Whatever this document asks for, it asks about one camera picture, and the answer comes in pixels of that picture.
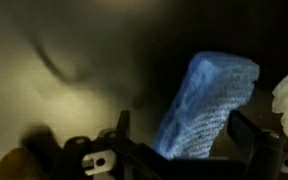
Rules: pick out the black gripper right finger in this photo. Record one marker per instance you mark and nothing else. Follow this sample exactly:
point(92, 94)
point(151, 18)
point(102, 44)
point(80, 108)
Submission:
point(263, 148)

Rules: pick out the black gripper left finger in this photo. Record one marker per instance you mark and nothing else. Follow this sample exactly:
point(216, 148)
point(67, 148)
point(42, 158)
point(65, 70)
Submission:
point(123, 126)

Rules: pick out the blue sponge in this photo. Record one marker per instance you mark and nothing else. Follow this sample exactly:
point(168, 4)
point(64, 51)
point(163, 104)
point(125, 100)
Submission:
point(215, 84)

